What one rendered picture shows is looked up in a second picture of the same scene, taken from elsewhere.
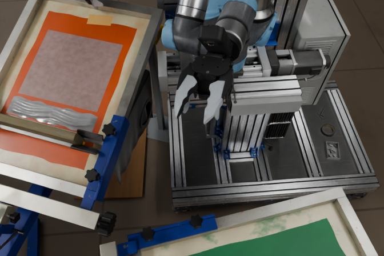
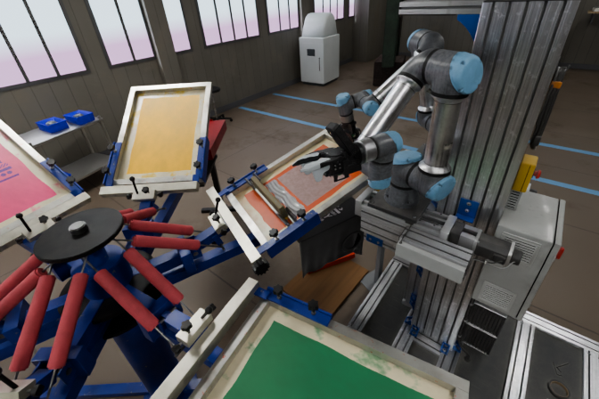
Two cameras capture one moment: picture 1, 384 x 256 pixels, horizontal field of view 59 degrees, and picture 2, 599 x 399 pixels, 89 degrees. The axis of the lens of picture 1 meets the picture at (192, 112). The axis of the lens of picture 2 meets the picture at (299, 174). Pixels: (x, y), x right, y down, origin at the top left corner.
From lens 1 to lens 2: 0.56 m
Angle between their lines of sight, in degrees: 39
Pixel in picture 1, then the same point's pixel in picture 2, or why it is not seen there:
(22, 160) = (252, 213)
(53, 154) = (267, 217)
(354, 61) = not seen: outside the picture
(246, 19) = (381, 142)
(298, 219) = (403, 377)
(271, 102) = (432, 257)
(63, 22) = not seen: hidden behind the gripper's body
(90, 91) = (312, 193)
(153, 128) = (370, 279)
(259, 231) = (360, 357)
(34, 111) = (276, 190)
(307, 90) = (507, 293)
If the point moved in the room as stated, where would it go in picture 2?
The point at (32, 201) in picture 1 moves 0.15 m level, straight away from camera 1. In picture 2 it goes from (237, 230) to (237, 211)
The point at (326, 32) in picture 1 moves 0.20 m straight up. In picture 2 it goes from (530, 232) to (549, 190)
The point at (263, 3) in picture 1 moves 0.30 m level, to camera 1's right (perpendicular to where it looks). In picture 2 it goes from (435, 161) to (535, 190)
